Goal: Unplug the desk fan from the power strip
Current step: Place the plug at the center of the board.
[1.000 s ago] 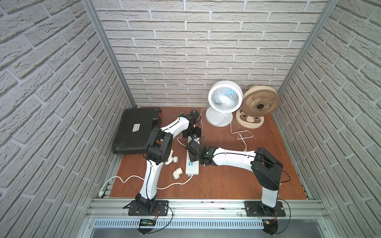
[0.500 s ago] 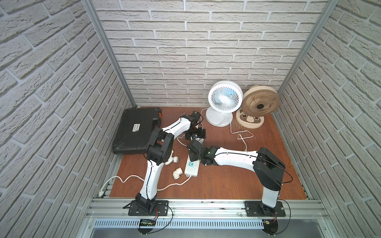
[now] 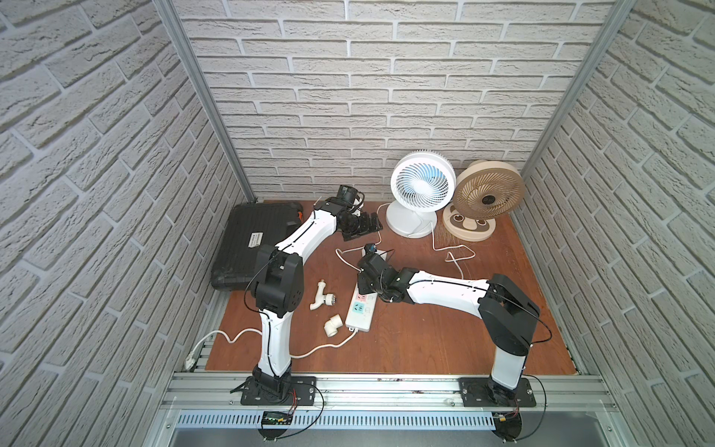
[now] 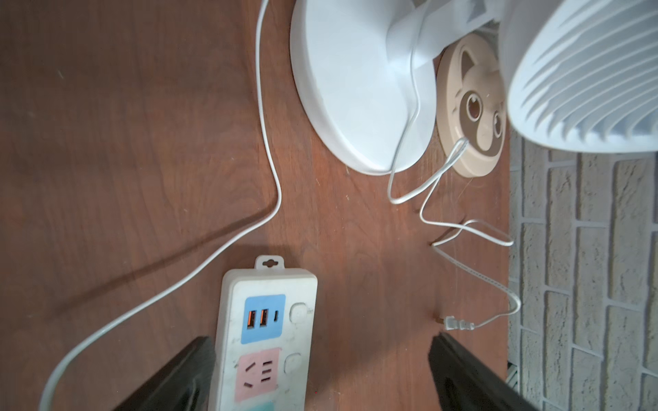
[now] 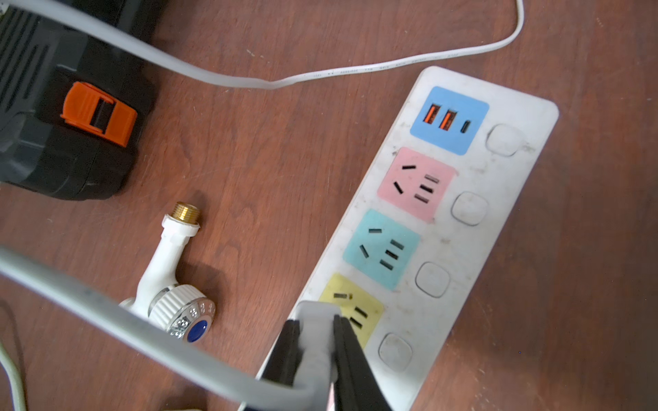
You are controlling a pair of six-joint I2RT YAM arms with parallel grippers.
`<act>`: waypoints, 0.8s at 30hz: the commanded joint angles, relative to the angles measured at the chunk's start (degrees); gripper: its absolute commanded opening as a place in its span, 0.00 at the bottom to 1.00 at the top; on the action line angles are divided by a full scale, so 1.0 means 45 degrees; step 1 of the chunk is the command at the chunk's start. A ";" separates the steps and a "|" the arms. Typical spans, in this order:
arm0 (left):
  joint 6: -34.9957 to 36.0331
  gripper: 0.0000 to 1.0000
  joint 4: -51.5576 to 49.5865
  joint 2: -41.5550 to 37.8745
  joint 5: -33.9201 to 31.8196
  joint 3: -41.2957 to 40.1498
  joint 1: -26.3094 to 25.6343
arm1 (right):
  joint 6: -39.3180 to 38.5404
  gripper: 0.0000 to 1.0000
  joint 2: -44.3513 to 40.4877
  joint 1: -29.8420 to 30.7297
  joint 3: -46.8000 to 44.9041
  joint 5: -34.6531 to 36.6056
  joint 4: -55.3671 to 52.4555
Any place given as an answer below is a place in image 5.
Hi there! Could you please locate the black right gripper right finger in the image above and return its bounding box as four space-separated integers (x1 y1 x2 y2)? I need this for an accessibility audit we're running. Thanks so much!
332 315 392 411

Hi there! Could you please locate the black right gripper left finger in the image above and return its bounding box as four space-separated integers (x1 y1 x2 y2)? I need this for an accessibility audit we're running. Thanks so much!
259 320 301 387

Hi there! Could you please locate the white multicolour power strip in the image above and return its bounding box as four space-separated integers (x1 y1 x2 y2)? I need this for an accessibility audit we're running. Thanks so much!
254 65 560 411

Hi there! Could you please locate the white fan cable with plug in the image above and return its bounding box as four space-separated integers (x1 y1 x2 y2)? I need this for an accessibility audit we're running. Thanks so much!
0 0 525 92

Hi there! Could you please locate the white plastic faucet tap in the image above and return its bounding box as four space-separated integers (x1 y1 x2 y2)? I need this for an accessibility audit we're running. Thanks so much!
120 202 216 344

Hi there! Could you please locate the black plastic tool case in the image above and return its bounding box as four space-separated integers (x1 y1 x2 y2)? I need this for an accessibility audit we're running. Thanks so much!
1 6 156 200

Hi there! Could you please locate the white power strip cord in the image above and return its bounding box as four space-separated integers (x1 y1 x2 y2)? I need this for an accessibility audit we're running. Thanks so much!
0 341 27 411

